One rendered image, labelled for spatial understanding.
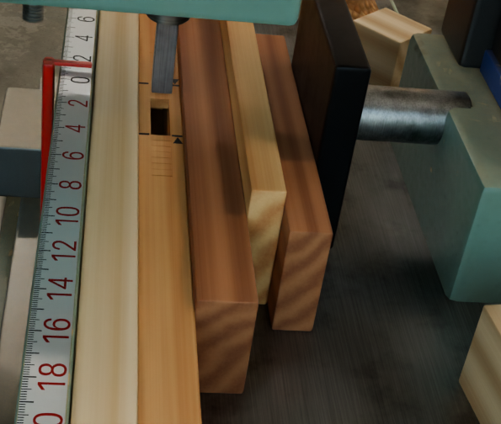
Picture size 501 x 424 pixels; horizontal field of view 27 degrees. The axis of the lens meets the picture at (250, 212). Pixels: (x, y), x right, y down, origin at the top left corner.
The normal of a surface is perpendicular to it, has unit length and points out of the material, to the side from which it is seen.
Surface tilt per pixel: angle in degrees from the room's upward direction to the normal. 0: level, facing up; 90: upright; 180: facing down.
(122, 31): 0
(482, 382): 90
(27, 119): 0
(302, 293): 90
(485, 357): 90
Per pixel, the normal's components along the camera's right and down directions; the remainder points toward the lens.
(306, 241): 0.08, 0.59
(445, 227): -0.99, -0.05
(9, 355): 0.13, -0.81
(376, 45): -0.66, 0.36
